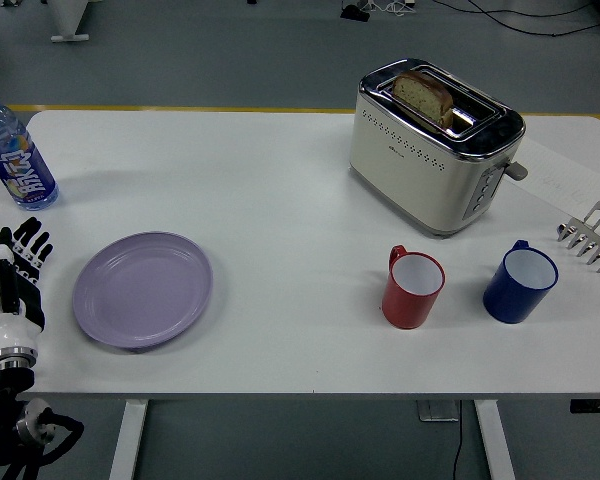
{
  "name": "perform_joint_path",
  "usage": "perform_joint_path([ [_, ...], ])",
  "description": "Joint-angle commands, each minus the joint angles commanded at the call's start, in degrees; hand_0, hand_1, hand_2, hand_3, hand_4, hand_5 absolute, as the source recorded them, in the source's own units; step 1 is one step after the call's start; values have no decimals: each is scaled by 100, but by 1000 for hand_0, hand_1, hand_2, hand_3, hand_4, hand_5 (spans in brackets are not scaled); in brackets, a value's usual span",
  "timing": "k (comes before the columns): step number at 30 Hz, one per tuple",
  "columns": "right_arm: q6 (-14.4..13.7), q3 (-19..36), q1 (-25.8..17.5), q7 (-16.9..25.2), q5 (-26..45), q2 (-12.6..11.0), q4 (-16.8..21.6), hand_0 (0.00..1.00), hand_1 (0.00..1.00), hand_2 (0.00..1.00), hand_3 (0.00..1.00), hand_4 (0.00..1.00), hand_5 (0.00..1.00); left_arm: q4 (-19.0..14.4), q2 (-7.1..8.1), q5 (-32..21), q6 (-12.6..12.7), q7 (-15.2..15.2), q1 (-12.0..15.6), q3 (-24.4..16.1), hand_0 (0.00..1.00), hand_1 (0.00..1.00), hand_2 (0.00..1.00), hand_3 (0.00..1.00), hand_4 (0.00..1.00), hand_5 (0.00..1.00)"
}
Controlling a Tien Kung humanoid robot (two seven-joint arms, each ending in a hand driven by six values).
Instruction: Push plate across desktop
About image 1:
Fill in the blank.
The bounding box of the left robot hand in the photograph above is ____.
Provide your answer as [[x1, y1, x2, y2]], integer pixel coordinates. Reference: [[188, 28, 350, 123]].
[[0, 216, 55, 355]]

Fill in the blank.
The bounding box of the purple plate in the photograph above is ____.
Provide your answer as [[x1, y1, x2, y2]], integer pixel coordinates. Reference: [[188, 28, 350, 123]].
[[71, 230, 215, 350]]

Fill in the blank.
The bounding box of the blue-capped drink bottle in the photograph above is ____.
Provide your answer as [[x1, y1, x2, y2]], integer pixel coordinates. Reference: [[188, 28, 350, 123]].
[[0, 87, 60, 211]]

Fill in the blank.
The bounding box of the white table leg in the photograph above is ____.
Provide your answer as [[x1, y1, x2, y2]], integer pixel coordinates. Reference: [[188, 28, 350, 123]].
[[473, 399, 517, 480], [107, 399, 149, 480]]

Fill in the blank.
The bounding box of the white stand base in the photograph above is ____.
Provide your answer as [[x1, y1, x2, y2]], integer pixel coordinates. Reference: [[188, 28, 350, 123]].
[[39, 0, 101, 43]]

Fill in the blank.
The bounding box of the red mug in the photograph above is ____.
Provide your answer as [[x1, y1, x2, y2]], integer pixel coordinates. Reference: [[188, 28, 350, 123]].
[[381, 244, 446, 330]]

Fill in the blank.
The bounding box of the cream toaster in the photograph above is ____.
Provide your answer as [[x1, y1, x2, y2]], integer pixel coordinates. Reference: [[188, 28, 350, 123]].
[[348, 59, 529, 238]]

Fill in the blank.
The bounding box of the bread slice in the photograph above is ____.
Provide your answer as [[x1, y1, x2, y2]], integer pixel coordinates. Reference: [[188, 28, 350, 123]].
[[391, 69, 455, 129]]

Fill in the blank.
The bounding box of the blue mug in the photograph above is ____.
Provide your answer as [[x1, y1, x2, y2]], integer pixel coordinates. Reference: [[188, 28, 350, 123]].
[[482, 239, 560, 325]]

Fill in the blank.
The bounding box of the white paper sheet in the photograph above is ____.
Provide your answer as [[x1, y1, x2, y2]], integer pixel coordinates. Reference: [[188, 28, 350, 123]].
[[504, 135, 600, 217]]

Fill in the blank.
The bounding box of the metal toast rack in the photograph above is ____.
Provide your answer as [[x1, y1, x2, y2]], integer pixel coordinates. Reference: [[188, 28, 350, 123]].
[[555, 200, 600, 274]]

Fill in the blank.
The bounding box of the grey bracket under table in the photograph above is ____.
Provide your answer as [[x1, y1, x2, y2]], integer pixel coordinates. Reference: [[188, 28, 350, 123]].
[[417, 400, 460, 423]]

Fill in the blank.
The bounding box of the black power cable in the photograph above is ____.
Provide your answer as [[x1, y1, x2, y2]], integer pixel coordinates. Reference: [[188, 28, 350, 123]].
[[451, 400, 465, 480]]

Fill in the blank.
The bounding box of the black floor cable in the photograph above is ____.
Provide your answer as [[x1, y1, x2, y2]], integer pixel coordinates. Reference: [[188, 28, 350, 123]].
[[429, 0, 600, 37]]

